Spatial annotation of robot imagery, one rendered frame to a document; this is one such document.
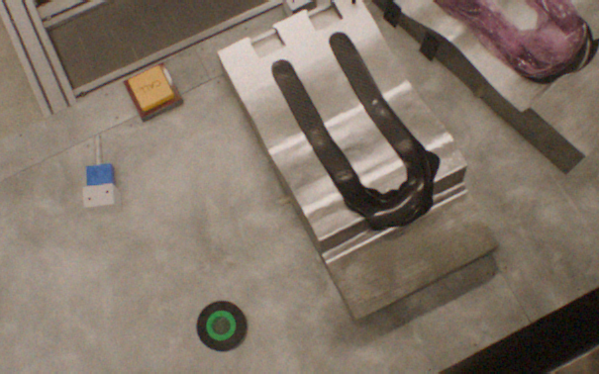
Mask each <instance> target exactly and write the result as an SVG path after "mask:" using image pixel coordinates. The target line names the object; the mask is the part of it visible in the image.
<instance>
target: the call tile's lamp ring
mask: <svg viewBox="0 0 599 374"><path fill-rule="evenodd" d="M158 65H159V66H161V67H162V70H163V72H164V74H165V76H166V78H167V80H168V82H170V84H171V86H172V89H173V91H174V93H175V95H176V98H173V99H171V100H168V101H166V102H164V103H162V104H160V106H158V107H156V108H154V109H152V110H149V111H147V112H145V113H143V112H142V109H141V107H140V104H139V102H138V100H137V98H136V96H135V94H134V92H132V91H133V90H131V88H130V85H129V83H128V82H129V81H128V80H129V79H130V78H133V77H136V76H138V75H140V74H142V73H144V72H146V71H148V70H150V69H152V67H150V69H148V70H146V71H144V72H142V73H140V74H138V75H135V76H133V77H130V78H128V79H126V80H124V83H125V85H126V88H127V90H128V93H129V95H130V97H131V99H132V101H134V103H135V106H136V108H137V110H138V112H139V114H140V116H141V118H143V117H145V116H147V115H149V114H152V113H154V112H156V111H158V110H160V109H162V108H164V107H166V106H170V104H172V103H174V102H176V101H178V100H180V99H181V97H180V95H179V93H178V91H177V89H176V86H175V84H174V82H173V80H172V78H171V76H170V74H168V72H167V70H166V67H165V65H164V63H163V62H162V63H160V64H157V65H155V66H158ZM153 67H154V66H153Z"/></svg>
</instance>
